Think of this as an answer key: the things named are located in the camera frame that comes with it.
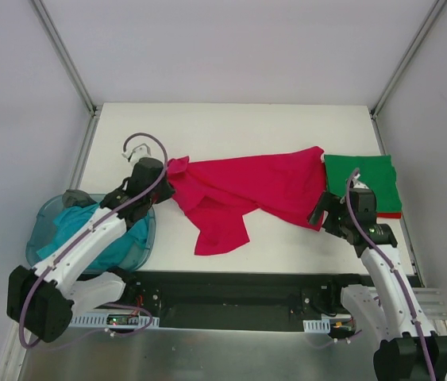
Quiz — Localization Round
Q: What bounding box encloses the magenta t shirt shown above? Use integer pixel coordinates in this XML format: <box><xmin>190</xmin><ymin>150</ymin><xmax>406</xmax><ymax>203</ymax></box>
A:
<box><xmin>167</xmin><ymin>146</ymin><xmax>326</xmax><ymax>256</ymax></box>

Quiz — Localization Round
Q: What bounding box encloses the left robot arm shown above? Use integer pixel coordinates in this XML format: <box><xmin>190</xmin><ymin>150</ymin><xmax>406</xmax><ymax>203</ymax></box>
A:
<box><xmin>6</xmin><ymin>156</ymin><xmax>175</xmax><ymax>349</ymax></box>

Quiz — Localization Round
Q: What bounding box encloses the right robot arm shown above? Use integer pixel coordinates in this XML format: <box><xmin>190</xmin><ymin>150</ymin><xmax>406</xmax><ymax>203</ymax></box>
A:
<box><xmin>309</xmin><ymin>187</ymin><xmax>447</xmax><ymax>380</ymax></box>

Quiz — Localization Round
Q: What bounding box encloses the folded red t shirt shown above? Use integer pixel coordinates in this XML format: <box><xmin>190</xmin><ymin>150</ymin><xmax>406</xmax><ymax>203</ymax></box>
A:
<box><xmin>377</xmin><ymin>212</ymin><xmax>402</xmax><ymax>219</ymax></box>

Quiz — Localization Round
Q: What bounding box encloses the folded green t shirt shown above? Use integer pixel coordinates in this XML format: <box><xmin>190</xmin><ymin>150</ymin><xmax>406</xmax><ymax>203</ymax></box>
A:
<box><xmin>324</xmin><ymin>154</ymin><xmax>403</xmax><ymax>213</ymax></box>

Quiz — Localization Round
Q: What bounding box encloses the teal t shirt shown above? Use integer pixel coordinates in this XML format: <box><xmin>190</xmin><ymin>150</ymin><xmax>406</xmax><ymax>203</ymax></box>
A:
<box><xmin>26</xmin><ymin>203</ymin><xmax>156</xmax><ymax>274</ymax></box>

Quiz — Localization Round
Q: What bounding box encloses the grey cloth in basket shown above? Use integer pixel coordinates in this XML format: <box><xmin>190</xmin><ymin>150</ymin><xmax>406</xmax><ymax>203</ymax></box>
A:
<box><xmin>62</xmin><ymin>189</ymin><xmax>97</xmax><ymax>209</ymax></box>

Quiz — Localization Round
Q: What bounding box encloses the translucent blue plastic basket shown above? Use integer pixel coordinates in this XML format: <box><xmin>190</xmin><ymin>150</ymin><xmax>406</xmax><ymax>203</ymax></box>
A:
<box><xmin>25</xmin><ymin>190</ymin><xmax>156</xmax><ymax>275</ymax></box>

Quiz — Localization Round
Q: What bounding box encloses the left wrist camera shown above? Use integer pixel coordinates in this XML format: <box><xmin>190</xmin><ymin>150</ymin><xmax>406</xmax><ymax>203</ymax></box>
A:
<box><xmin>121</xmin><ymin>144</ymin><xmax>151</xmax><ymax>167</ymax></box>

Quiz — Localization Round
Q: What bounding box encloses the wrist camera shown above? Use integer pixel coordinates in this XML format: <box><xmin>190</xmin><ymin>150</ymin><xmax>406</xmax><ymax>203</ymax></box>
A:
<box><xmin>349</xmin><ymin>168</ymin><xmax>369</xmax><ymax>190</ymax></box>
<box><xmin>121</xmin><ymin>144</ymin><xmax>151</xmax><ymax>167</ymax></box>

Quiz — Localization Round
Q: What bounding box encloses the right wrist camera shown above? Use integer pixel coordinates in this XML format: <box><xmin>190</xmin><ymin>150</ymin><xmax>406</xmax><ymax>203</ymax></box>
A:
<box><xmin>349</xmin><ymin>168</ymin><xmax>369</xmax><ymax>190</ymax></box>

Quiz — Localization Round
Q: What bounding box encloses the left aluminium frame post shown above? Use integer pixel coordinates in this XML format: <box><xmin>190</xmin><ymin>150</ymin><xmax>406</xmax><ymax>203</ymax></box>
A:
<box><xmin>29</xmin><ymin>0</ymin><xmax>98</xmax><ymax>117</ymax></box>

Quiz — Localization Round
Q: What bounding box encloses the aluminium frame post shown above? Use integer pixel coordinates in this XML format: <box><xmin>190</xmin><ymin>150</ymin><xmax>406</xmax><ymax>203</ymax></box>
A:
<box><xmin>29</xmin><ymin>0</ymin><xmax>98</xmax><ymax>117</ymax></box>
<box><xmin>370</xmin><ymin>0</ymin><xmax>447</xmax><ymax>120</ymax></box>

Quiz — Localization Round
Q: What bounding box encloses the right white cable duct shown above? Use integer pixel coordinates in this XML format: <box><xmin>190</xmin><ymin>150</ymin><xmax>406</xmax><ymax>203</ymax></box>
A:
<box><xmin>302</xmin><ymin>320</ymin><xmax>331</xmax><ymax>334</ymax></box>

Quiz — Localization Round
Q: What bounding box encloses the white cable duct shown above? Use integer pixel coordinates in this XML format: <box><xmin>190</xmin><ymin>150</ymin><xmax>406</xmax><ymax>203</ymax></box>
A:
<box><xmin>302</xmin><ymin>320</ymin><xmax>331</xmax><ymax>334</ymax></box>
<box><xmin>68</xmin><ymin>312</ymin><xmax>160</xmax><ymax>329</ymax></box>

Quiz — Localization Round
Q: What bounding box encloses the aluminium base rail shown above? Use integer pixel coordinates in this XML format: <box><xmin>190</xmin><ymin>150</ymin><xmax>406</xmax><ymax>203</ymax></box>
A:
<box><xmin>413</xmin><ymin>287</ymin><xmax>447</xmax><ymax>320</ymax></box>

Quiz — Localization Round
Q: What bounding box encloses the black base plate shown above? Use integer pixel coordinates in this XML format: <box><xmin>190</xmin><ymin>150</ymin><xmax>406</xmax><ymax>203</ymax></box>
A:
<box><xmin>118</xmin><ymin>271</ymin><xmax>372</xmax><ymax>333</ymax></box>

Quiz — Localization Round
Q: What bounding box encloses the left white cable duct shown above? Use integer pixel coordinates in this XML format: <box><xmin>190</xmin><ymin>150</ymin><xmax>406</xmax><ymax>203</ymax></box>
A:
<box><xmin>68</xmin><ymin>312</ymin><xmax>160</xmax><ymax>329</ymax></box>

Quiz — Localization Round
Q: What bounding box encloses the right aluminium frame post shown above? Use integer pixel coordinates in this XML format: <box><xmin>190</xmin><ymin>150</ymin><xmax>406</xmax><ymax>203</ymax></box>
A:
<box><xmin>370</xmin><ymin>0</ymin><xmax>447</xmax><ymax>120</ymax></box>

